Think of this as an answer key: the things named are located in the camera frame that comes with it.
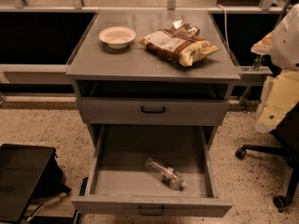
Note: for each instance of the clear plastic water bottle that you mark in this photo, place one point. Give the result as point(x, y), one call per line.
point(166, 173)

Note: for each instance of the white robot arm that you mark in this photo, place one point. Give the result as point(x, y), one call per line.
point(281, 93)

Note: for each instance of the grey drawer cabinet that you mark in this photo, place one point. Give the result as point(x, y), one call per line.
point(101, 72)

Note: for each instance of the closed grey upper drawer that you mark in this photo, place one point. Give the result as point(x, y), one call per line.
point(127, 111)

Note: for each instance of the open grey middle drawer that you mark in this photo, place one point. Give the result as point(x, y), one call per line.
point(119, 181)

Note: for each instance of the yellow brown chip bag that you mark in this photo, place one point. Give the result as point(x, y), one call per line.
point(181, 43)

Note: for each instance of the white bowl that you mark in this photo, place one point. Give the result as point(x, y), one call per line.
point(117, 37)

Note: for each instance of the grey metal railing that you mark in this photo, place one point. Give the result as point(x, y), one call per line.
point(24, 11)

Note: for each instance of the black upper drawer handle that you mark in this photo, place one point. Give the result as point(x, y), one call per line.
point(153, 110)

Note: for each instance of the black drawer handle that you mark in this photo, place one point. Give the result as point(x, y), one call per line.
point(153, 110)
point(150, 212)

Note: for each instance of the black middle drawer handle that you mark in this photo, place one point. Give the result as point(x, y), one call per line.
point(150, 212)

